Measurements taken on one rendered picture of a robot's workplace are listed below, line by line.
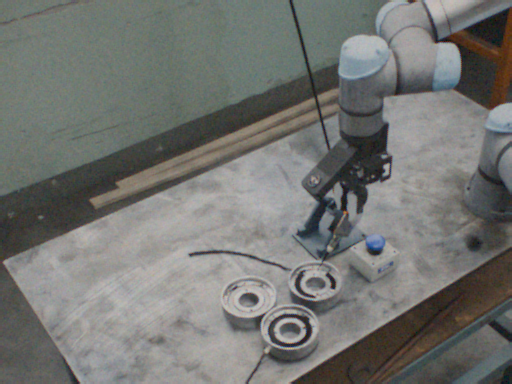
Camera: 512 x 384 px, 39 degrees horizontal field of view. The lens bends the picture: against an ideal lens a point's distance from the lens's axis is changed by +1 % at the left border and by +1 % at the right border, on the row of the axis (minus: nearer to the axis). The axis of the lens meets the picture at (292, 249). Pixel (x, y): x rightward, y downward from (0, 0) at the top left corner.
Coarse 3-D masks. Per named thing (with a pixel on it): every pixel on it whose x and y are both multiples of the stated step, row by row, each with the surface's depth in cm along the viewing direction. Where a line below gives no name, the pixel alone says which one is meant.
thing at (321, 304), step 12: (300, 264) 141; (312, 264) 142; (324, 264) 141; (312, 276) 140; (324, 276) 140; (336, 276) 140; (324, 288) 138; (336, 288) 138; (300, 300) 135; (312, 300) 134; (324, 300) 134; (336, 300) 137
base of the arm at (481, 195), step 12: (480, 168) 152; (468, 180) 160; (480, 180) 153; (492, 180) 150; (468, 192) 158; (480, 192) 154; (492, 192) 152; (504, 192) 151; (468, 204) 157; (480, 204) 154; (492, 204) 153; (504, 204) 153; (480, 216) 156; (492, 216) 154; (504, 216) 153
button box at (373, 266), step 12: (360, 252) 142; (372, 252) 142; (384, 252) 142; (396, 252) 142; (360, 264) 143; (372, 264) 140; (384, 264) 141; (396, 264) 144; (372, 276) 141; (384, 276) 144
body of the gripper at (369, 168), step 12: (384, 120) 126; (384, 132) 126; (360, 144) 122; (372, 144) 127; (384, 144) 127; (372, 156) 128; (360, 168) 126; (372, 168) 127; (384, 168) 131; (348, 180) 128; (360, 180) 128; (372, 180) 130; (384, 180) 131
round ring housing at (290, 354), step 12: (276, 312) 133; (288, 312) 133; (300, 312) 133; (264, 324) 131; (288, 324) 132; (300, 324) 131; (312, 324) 131; (264, 336) 128; (276, 336) 129; (300, 336) 129; (312, 336) 129; (276, 348) 127; (288, 348) 126; (300, 348) 126; (312, 348) 129; (288, 360) 129
